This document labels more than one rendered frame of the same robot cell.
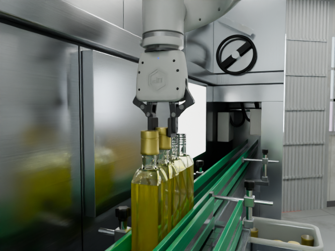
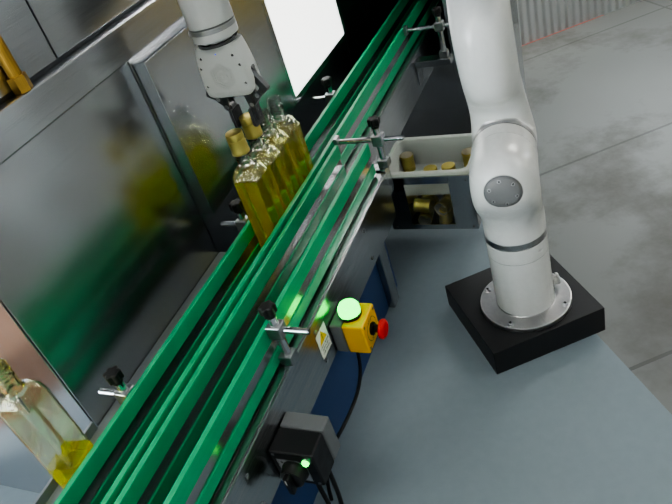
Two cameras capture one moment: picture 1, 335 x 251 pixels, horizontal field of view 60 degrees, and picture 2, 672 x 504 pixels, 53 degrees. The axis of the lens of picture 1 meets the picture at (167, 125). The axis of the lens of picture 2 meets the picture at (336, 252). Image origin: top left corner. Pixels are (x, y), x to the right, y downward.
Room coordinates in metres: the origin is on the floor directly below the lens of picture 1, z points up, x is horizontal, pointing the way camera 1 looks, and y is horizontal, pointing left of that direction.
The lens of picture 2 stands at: (-0.60, -0.25, 1.84)
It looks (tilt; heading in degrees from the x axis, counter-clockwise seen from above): 36 degrees down; 9
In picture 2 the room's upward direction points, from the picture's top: 19 degrees counter-clockwise
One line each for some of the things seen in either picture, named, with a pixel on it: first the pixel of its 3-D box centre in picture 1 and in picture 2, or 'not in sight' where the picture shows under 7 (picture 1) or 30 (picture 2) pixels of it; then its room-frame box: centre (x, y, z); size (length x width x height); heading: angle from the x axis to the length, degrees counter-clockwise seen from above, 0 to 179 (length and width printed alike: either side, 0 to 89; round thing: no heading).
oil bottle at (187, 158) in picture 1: (180, 195); (294, 160); (0.71, -0.03, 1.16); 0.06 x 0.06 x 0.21; 67
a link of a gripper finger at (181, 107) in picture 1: (177, 120); (259, 107); (0.59, -0.02, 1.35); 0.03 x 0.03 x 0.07; 68
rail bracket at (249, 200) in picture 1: (240, 202); (369, 142); (0.78, -0.20, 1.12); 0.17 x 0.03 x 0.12; 68
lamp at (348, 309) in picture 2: not in sight; (348, 308); (0.35, -0.09, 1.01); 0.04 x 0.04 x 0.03
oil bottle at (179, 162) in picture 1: (171, 202); (284, 175); (0.65, -0.01, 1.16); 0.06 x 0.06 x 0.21; 67
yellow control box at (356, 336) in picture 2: not in sight; (356, 328); (0.35, -0.10, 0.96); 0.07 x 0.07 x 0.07; 68
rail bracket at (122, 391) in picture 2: not in sight; (119, 397); (0.15, 0.28, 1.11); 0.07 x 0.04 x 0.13; 68
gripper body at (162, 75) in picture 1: (162, 74); (226, 62); (0.60, 0.01, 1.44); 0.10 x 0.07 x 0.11; 68
